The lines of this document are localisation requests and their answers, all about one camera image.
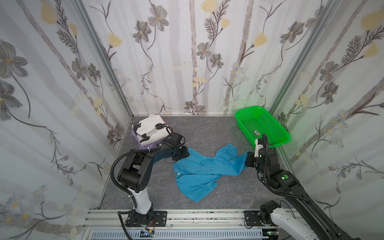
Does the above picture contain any blue t shirt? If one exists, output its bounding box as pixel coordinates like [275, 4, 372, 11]
[173, 144, 248, 202]

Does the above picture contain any green plastic basket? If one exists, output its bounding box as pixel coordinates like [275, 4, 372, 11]
[235, 106, 291, 148]

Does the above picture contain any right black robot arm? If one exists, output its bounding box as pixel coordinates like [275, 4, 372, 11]
[245, 134, 353, 240]

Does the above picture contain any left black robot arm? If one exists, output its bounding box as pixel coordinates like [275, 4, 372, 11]
[110, 133, 190, 227]

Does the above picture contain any red folded shirt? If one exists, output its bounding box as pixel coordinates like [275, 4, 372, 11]
[163, 119, 175, 135]

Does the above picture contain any purple folded shirt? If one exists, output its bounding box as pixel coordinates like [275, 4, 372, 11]
[131, 129, 169, 149]

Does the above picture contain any white black folded shirt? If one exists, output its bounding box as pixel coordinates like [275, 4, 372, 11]
[132, 114, 165, 140]

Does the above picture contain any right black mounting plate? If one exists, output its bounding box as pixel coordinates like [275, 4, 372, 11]
[244, 210, 270, 228]

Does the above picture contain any black mounting plate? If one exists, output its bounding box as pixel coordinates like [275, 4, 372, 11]
[244, 210, 270, 228]
[124, 210, 168, 227]

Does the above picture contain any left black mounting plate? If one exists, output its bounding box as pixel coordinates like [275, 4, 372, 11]
[124, 210, 168, 227]

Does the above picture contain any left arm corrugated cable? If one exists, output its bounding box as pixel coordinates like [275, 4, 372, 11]
[109, 148, 157, 196]

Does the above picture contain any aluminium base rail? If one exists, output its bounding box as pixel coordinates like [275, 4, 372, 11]
[81, 209, 305, 240]

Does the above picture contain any white slotted cable duct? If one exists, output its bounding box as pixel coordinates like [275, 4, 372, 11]
[89, 229, 269, 240]

